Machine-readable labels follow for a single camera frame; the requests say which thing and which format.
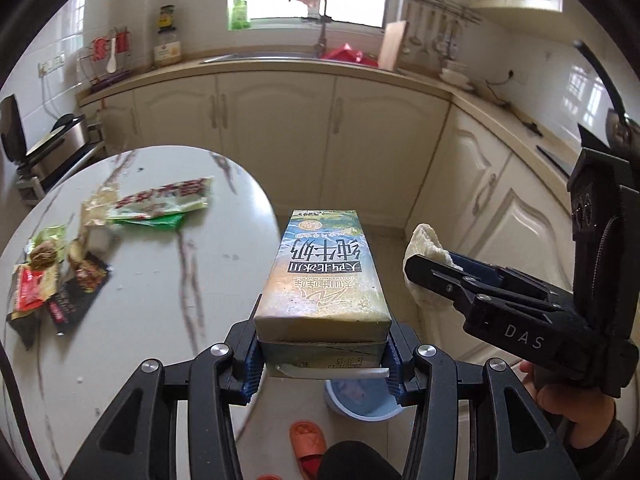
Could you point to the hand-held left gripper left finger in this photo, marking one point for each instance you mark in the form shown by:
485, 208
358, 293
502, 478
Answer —
250, 362

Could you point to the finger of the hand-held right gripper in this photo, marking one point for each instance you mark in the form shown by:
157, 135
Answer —
435, 280
505, 272

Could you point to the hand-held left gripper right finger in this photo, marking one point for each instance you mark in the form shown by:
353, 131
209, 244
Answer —
395, 366

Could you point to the white tissue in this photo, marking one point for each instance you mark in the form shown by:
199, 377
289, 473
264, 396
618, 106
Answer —
425, 242

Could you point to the blue plastic bucket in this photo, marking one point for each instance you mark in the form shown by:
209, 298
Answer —
357, 401

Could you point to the green blue milk carton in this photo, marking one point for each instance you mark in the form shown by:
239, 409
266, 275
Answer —
320, 280

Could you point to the person's right forearm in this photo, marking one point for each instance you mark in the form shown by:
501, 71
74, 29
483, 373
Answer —
600, 435

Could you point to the person's right hand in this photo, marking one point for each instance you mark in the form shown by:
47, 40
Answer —
575, 410

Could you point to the person's leg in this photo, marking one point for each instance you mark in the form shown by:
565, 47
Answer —
362, 462

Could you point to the dark green snack wrapper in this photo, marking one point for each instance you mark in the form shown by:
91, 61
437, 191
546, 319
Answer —
160, 221

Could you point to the black snack wrapper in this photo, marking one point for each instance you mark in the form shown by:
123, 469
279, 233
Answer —
70, 305

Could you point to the red white snack wrapper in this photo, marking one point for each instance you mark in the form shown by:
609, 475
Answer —
160, 195

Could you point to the cream kitchen base cabinets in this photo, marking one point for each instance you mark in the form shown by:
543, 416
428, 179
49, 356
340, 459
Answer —
300, 130

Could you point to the stack of white bowls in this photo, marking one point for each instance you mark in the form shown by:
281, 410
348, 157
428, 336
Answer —
457, 76

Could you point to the yellowish clear plastic wrapper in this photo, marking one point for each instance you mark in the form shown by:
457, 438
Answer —
95, 207

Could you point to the red sauce packet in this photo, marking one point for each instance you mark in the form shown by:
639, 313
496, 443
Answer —
32, 292

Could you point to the wooden cutting board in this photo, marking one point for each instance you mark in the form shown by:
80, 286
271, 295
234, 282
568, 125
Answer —
392, 45

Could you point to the red plastic basin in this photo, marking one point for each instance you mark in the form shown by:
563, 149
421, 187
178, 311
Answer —
347, 55

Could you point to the metal sink faucet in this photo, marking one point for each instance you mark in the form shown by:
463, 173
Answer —
322, 35

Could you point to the white metal shelf rack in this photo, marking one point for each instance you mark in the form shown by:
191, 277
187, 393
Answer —
35, 185

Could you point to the steel kitchen sink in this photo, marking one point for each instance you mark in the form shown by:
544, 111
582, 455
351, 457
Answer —
260, 56

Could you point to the black steel electric baking pan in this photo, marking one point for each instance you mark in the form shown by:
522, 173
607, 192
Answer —
60, 142

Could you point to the glass jar yellow lid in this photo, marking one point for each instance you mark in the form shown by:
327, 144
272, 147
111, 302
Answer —
166, 42

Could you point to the green dish soap bottle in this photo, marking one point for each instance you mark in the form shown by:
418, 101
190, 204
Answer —
240, 12

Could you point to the white plastic spoon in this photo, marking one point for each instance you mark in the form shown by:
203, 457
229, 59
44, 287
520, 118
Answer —
112, 60

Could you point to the wall utensil rack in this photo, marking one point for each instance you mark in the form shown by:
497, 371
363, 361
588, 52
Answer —
440, 15

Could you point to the white wall outlet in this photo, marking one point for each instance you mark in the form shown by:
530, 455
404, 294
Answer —
52, 62

